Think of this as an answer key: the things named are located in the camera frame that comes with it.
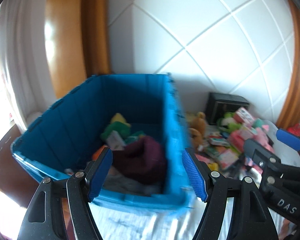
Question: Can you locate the red plastic bag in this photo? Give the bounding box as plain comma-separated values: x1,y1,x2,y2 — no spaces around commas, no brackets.
287,124,300,137

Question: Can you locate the yellow plastic clip tool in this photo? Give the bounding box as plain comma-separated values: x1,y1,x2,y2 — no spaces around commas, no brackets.
207,163,219,172

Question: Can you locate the brown teddy bear plush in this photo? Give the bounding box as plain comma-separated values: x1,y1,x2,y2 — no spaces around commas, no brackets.
189,112,206,152

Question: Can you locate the green frog plush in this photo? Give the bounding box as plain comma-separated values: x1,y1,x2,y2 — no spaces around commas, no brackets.
217,112,236,130

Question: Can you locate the white blue patterned tablecloth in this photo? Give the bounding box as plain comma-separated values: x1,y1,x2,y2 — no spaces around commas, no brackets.
89,121,300,239

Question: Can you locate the maroon cloth in crate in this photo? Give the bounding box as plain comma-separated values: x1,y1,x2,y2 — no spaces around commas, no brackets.
112,136,167,185

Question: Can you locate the blue plastic storage crate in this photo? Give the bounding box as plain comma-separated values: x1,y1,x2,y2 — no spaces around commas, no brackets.
11,74,193,212

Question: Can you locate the black gift bag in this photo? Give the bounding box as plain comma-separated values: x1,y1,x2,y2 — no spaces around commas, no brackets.
205,92,250,125

